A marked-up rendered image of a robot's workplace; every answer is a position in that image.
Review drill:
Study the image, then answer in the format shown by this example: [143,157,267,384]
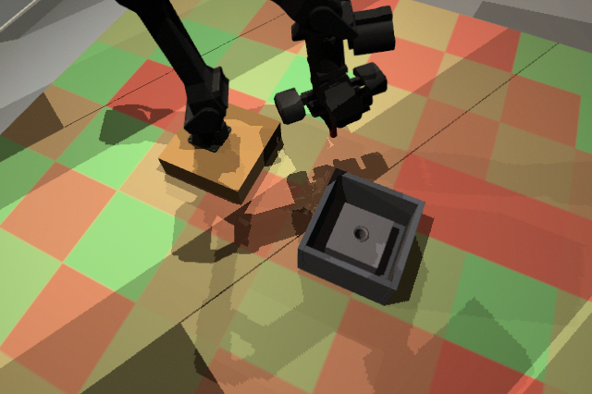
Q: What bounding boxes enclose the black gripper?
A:
[274,56,387,130]

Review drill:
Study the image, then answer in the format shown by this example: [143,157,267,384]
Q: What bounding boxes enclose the dark red peg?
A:
[329,116,338,138]

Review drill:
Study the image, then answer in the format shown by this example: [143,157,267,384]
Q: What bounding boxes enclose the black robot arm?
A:
[116,0,396,153]

